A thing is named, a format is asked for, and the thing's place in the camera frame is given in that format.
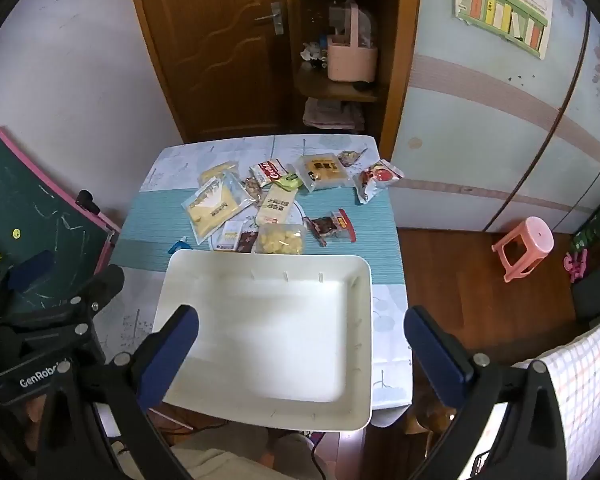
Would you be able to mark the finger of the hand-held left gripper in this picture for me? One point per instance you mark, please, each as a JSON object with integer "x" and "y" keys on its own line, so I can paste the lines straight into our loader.
{"x": 100, "y": 287}
{"x": 30, "y": 267}

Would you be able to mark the small green snack packet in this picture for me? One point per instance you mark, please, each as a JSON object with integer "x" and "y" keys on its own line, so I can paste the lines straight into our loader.
{"x": 288, "y": 182}

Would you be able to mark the wooden corner shelf unit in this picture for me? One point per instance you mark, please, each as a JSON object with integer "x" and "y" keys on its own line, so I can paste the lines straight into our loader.
{"x": 340, "y": 91}

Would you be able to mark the pale floral sliding wardrobe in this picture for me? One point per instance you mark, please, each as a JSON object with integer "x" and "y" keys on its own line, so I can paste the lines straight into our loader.
{"x": 480, "y": 125}

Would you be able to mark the pink plastic stool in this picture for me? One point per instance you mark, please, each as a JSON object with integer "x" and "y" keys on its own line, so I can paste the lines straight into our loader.
{"x": 530, "y": 235}

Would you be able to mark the clear packet of yellow puffs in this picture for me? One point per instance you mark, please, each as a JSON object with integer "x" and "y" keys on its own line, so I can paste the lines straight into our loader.
{"x": 279, "y": 240}

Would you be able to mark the teal printed tablecloth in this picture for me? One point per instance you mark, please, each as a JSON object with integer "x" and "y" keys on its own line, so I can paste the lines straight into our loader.
{"x": 150, "y": 220}

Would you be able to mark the small dark brown packet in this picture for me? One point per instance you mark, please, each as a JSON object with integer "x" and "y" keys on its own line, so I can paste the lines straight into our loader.
{"x": 247, "y": 241}

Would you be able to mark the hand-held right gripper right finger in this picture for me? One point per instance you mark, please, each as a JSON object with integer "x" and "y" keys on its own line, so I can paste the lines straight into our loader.
{"x": 432, "y": 355}

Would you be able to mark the small blue snack packet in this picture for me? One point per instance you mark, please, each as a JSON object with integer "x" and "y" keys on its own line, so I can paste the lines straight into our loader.
{"x": 179, "y": 246}

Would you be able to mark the yellow biscuit packet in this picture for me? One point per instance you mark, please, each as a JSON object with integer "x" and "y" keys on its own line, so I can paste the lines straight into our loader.
{"x": 219, "y": 170}

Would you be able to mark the cream snack packet red label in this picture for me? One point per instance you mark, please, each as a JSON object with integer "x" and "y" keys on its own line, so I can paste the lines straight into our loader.
{"x": 276, "y": 205}

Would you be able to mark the person's beige pants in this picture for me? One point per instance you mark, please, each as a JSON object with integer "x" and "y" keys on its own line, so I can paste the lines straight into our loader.
{"x": 230, "y": 460}

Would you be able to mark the small white orange packet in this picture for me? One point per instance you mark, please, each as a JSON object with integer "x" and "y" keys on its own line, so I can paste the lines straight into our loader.
{"x": 228, "y": 235}

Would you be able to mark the red and white snack packet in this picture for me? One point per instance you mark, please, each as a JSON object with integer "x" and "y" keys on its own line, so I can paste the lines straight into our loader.
{"x": 268, "y": 171}

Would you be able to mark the green chalkboard pink frame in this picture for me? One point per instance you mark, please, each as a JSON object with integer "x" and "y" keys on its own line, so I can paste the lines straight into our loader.
{"x": 35, "y": 210}

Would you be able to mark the pink toy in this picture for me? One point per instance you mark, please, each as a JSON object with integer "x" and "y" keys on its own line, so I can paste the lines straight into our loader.
{"x": 575, "y": 265}

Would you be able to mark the black chalkboard clip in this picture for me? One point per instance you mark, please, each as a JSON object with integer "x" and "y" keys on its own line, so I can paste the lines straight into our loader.
{"x": 87, "y": 201}

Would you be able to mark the small white plush toy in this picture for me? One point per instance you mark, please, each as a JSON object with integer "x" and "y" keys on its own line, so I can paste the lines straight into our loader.
{"x": 311, "y": 52}

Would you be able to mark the red packet of dark dates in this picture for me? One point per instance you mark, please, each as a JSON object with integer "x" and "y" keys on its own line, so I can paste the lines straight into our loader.
{"x": 332, "y": 225}

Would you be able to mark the white checked blanket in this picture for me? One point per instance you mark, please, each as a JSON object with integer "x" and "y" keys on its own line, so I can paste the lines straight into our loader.
{"x": 590, "y": 385}

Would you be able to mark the clear packet of nuts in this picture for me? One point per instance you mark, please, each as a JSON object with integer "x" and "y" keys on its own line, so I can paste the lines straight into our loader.
{"x": 253, "y": 187}

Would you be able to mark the black bag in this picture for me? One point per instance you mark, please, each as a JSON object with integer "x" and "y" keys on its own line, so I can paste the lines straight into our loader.
{"x": 592, "y": 292}

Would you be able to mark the stack of papers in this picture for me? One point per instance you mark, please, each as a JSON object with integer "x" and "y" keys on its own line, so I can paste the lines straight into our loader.
{"x": 330, "y": 114}

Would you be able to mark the wall poster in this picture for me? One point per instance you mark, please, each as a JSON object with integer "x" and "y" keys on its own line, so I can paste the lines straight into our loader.
{"x": 505, "y": 5}

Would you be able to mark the small blue container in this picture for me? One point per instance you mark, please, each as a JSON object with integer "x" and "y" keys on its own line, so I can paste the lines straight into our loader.
{"x": 324, "y": 42}

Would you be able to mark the large clear yellow wafer packet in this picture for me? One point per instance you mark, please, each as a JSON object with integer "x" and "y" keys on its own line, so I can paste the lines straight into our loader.
{"x": 215, "y": 207}

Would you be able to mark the square clear pastry packet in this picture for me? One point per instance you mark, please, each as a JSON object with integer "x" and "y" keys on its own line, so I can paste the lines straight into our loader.
{"x": 322, "y": 170}

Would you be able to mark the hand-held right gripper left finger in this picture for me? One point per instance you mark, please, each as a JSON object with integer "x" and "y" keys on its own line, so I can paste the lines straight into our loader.
{"x": 172, "y": 350}

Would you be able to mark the white plastic tray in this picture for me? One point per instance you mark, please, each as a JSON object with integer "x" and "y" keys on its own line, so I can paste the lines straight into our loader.
{"x": 270, "y": 335}

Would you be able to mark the brown wooden door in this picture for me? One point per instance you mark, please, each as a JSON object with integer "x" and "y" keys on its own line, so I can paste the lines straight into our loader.
{"x": 205, "y": 60}

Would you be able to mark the clear red and white packet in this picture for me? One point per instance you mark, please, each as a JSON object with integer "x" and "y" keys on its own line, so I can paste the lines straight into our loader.
{"x": 377, "y": 180}

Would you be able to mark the small brown snack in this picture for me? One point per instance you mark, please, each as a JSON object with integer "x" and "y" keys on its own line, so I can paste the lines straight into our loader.
{"x": 349, "y": 157}

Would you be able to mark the green patterned bag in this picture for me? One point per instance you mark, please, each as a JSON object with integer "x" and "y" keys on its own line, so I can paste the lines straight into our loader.
{"x": 592, "y": 225}

